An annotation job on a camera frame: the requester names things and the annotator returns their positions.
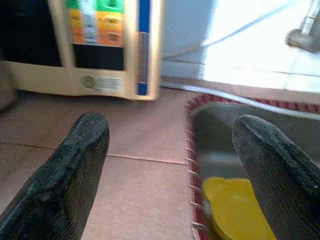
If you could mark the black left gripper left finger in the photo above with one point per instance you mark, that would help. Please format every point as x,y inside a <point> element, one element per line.
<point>57,187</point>

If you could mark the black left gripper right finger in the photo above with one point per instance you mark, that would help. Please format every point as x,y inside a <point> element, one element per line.
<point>282,180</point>

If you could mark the yellow bowl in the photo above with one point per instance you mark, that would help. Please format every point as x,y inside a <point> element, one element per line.
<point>232,210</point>

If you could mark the empty steel sink basin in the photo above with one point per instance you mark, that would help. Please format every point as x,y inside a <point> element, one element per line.
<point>217,140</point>

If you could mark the beige water ionizer appliance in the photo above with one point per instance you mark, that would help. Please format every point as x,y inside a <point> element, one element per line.
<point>105,82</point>

